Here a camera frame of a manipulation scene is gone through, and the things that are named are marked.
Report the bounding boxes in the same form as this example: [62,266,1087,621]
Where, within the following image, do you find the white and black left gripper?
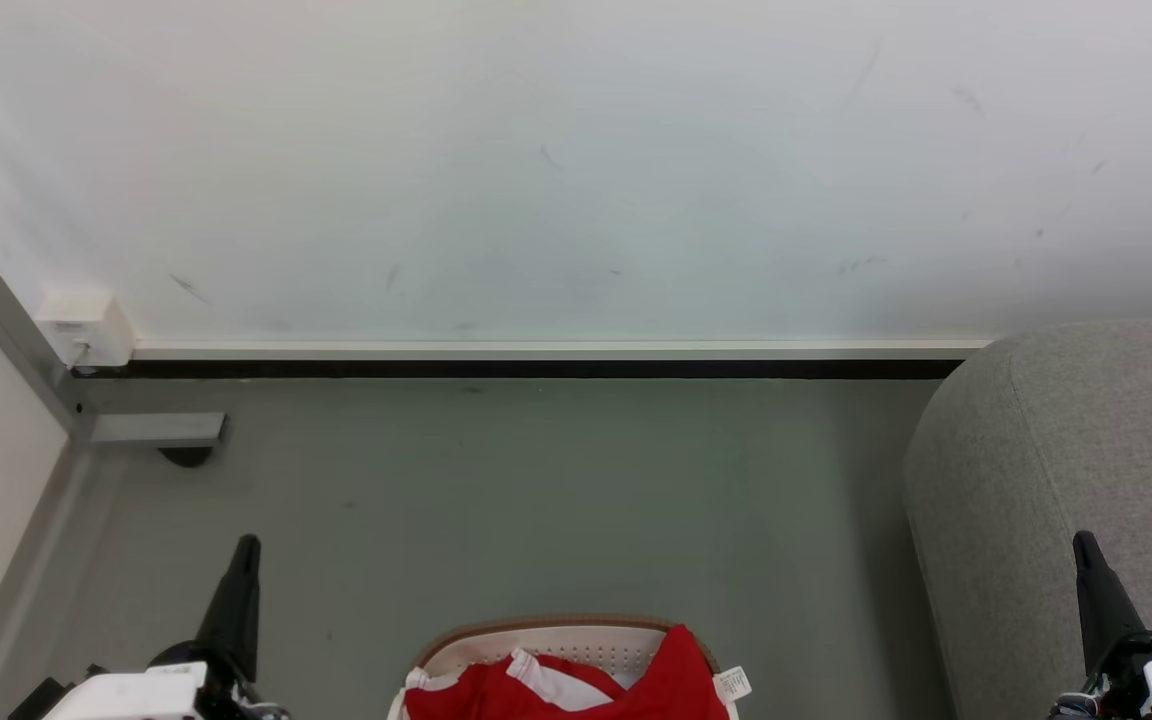
[41,534,289,720]

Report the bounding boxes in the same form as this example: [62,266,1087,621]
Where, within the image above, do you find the red and white shirt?
[388,624,753,720]

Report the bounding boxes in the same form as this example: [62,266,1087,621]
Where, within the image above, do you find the grey fabric sofa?
[901,318,1152,720]

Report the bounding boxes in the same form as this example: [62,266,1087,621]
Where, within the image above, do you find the white laundry basket brown rim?
[386,613,743,720]

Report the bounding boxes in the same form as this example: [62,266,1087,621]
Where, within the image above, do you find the white and black baseboard strip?
[74,337,995,381]

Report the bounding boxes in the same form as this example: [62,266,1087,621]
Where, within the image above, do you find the white wall socket box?
[35,289,136,370]

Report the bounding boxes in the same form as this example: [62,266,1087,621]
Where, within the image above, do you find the grey metal partition frame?
[0,231,228,449]

